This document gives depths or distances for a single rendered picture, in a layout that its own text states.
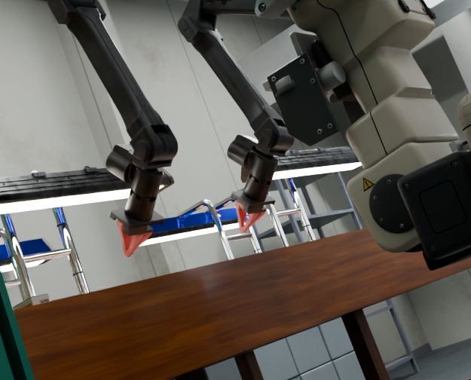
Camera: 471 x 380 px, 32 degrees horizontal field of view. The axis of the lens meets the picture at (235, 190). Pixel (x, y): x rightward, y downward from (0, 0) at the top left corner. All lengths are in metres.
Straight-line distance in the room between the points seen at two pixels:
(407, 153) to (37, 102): 4.23
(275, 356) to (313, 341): 0.39
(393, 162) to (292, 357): 3.28
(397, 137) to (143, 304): 0.54
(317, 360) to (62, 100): 2.40
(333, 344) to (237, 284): 3.37
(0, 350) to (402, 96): 0.81
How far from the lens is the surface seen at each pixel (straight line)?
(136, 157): 1.64
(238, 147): 1.96
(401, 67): 1.54
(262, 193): 1.94
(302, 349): 4.77
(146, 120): 1.64
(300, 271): 1.85
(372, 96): 1.52
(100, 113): 5.60
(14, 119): 5.30
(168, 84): 6.49
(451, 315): 7.99
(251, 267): 1.74
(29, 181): 1.86
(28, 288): 1.97
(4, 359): 1.28
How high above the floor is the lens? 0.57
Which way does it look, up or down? 11 degrees up
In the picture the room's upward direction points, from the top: 21 degrees counter-clockwise
